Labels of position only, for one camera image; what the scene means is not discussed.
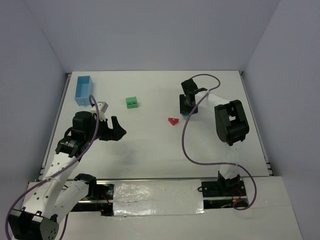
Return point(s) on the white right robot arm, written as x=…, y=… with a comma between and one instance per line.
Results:
x=231, y=127

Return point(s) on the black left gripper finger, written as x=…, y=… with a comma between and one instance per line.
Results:
x=116, y=134
x=115, y=123

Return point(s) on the green arched hospital block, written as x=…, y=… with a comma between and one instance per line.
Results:
x=131, y=101

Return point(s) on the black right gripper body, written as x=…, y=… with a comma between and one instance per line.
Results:
x=188, y=100

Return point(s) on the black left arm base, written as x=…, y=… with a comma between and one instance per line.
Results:
x=95, y=191

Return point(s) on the red triangular wooden block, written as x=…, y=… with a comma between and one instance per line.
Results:
x=173, y=121

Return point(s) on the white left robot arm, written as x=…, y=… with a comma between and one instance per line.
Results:
x=40, y=216

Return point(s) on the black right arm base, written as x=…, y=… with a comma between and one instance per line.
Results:
x=221, y=187

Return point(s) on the blue plastic bin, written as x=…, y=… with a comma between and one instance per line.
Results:
x=84, y=88

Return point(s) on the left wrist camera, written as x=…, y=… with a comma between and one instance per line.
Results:
x=102, y=108

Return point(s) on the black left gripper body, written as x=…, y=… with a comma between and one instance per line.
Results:
x=110, y=130

